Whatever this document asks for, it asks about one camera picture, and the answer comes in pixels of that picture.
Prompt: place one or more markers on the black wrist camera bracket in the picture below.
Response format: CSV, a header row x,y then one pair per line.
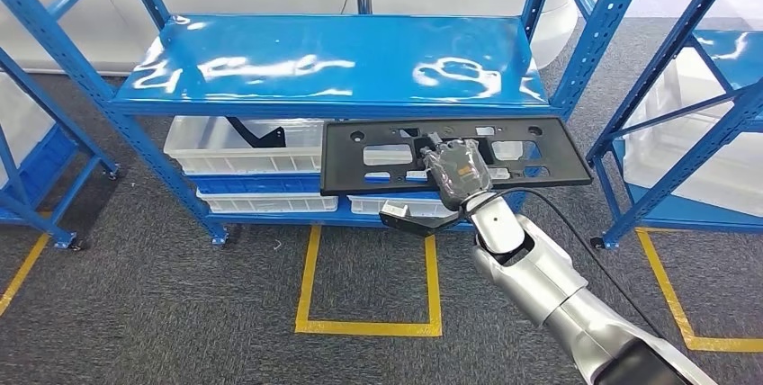
x,y
420,226

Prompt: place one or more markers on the black curved bracket part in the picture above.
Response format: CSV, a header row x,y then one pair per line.
x,y
253,137

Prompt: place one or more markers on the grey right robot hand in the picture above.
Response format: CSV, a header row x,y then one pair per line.
x,y
459,171

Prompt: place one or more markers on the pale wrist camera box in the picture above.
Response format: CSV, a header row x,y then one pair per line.
x,y
394,210

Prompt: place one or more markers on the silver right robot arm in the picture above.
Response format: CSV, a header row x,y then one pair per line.
x,y
536,281

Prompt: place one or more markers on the black plastic mounting plate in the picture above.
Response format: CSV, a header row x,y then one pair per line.
x,y
343,162

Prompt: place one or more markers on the yellow floor tape outline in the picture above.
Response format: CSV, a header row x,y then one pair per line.
x,y
24,272
661,287

